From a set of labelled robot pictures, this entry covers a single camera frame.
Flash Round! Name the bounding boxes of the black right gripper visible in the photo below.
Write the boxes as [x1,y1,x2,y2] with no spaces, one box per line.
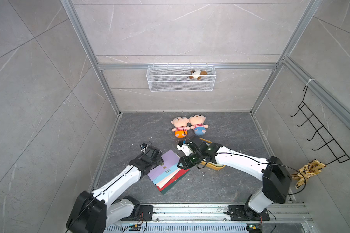
[176,151,202,170]

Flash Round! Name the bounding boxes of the purple envelope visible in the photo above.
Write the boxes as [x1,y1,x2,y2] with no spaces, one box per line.
[148,150,179,182]

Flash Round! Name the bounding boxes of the yellow plastic storage box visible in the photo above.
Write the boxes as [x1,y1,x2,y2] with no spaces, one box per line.
[200,138,225,171]

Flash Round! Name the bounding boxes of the light blue envelope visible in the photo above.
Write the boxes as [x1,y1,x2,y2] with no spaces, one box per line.
[153,166,181,185]

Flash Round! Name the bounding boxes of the red envelope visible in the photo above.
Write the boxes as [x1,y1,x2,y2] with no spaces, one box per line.
[160,174,186,194]

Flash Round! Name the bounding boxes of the cream white envelope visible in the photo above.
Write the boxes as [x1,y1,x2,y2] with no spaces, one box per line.
[157,170,189,191]

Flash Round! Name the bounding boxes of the dark green envelope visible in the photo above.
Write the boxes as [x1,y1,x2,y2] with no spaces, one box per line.
[161,173,190,196]

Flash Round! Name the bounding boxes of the pink envelope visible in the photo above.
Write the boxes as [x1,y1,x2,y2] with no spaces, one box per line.
[154,169,182,188]

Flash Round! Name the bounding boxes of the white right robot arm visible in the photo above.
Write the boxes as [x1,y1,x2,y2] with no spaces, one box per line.
[177,136,292,220]

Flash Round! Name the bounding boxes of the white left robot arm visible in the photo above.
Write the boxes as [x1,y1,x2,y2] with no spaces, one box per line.
[66,144,163,233]

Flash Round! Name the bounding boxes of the plush doll blue pants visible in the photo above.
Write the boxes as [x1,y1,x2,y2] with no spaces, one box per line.
[189,114,209,136]

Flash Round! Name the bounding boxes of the small brown white plush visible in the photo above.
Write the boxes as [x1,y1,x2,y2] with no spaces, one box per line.
[188,70,208,81]

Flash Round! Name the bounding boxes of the yellow patterned cloth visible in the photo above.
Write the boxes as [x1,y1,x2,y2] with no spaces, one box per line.
[291,159,327,189]

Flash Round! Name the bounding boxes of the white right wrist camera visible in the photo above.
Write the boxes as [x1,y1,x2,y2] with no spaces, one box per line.
[177,140,193,156]

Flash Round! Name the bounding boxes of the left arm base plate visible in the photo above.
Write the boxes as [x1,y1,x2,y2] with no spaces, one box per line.
[121,205,154,221]

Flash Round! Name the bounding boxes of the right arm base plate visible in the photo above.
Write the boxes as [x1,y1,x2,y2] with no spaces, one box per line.
[227,205,270,221]

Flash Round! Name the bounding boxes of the white wire mesh basket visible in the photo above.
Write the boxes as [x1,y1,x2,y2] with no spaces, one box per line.
[146,65,217,92]

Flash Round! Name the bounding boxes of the metal mounting rail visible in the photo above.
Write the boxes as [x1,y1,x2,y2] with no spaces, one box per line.
[99,203,314,225]

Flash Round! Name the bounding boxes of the black wire hook rack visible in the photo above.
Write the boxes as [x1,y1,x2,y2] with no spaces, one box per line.
[290,86,350,165]

